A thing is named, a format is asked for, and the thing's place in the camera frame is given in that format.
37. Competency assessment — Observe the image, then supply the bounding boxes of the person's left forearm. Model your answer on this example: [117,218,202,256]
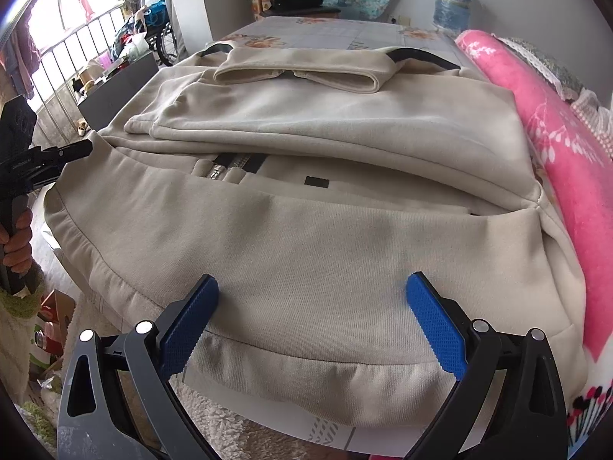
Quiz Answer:
[0,273,46,408]

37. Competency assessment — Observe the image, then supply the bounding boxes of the person's left hand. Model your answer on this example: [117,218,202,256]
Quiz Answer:
[0,208,35,275]

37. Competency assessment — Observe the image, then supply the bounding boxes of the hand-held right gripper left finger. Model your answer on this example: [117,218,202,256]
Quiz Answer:
[57,274,220,460]

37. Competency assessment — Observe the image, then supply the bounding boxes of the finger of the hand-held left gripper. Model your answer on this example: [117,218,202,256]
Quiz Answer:
[56,141,94,164]
[30,163,64,189]

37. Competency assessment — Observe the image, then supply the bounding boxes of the blue water jug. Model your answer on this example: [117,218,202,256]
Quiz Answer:
[433,0,472,34]

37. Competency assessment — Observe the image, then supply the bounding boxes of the white fluffy rug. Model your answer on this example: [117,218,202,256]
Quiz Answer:
[72,292,346,460]

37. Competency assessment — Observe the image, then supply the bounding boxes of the wheelchair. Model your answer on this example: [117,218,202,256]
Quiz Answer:
[144,2,185,67]

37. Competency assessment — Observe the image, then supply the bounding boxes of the cardboard box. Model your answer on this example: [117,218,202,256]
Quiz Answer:
[38,290,77,341]

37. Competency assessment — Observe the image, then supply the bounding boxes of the pink floral blanket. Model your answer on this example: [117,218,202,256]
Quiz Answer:
[452,30,613,460]

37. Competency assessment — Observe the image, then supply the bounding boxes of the metal railing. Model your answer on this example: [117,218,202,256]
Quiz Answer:
[26,2,139,130]

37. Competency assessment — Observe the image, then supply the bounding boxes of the beige jacket with black trim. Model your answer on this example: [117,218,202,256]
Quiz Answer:
[42,43,590,442]

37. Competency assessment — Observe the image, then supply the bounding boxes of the floral pillow with lace trim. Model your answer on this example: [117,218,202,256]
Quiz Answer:
[498,36,582,99]

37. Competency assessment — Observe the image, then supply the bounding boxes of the pile of clothes and bags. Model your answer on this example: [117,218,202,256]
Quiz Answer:
[112,5,159,58]

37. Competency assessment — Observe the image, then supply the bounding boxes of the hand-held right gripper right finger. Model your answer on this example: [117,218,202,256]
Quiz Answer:
[405,272,568,460]

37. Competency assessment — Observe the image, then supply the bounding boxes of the grey board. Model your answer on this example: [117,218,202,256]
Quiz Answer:
[77,53,161,130]

